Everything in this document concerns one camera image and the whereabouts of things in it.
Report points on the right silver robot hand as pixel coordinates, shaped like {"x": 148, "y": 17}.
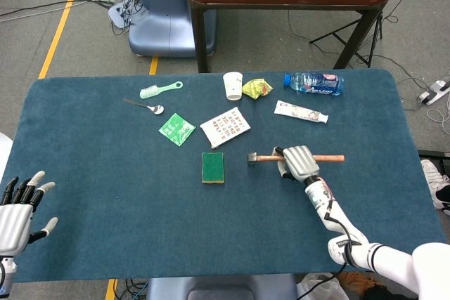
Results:
{"x": 300, "y": 161}

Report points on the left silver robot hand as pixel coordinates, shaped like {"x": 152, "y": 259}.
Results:
{"x": 14, "y": 222}

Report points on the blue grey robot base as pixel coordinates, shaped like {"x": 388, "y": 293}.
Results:
{"x": 158, "y": 15}

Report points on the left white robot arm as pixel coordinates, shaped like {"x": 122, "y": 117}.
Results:
{"x": 7, "y": 273}

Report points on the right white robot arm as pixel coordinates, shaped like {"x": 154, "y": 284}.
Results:
{"x": 390, "y": 258}

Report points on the blue label water bottle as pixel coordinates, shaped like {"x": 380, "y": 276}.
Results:
{"x": 316, "y": 84}

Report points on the green yellow sponge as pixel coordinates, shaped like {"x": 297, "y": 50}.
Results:
{"x": 213, "y": 167}

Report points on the white paper cup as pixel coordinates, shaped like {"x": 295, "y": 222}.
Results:
{"x": 233, "y": 85}

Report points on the white toothpaste tube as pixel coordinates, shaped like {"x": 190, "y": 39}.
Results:
{"x": 299, "y": 111}

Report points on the white box with printed pictures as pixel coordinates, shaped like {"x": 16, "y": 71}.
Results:
{"x": 225, "y": 127}

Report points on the yellow crumpled wrapper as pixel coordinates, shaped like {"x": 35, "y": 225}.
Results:
{"x": 256, "y": 88}

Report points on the green sachet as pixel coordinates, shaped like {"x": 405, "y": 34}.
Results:
{"x": 176, "y": 129}

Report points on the white plastic bag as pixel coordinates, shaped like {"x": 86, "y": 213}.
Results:
{"x": 316, "y": 289}

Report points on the orange cloth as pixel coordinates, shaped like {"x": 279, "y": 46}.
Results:
{"x": 362, "y": 280}

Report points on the white sneaker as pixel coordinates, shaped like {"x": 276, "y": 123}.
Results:
{"x": 436, "y": 180}

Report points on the grey blue robot chassis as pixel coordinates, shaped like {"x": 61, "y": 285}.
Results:
{"x": 221, "y": 287}

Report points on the white power strip with switches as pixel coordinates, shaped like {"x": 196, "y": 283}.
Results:
{"x": 434, "y": 92}

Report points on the metal spoon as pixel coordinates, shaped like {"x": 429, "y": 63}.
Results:
{"x": 156, "y": 109}

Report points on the black tripod stand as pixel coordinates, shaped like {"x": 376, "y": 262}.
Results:
{"x": 380, "y": 27}

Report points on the light green brush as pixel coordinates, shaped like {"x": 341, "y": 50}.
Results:
{"x": 149, "y": 92}

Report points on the white power strip with plugs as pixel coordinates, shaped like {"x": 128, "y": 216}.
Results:
{"x": 117, "y": 13}

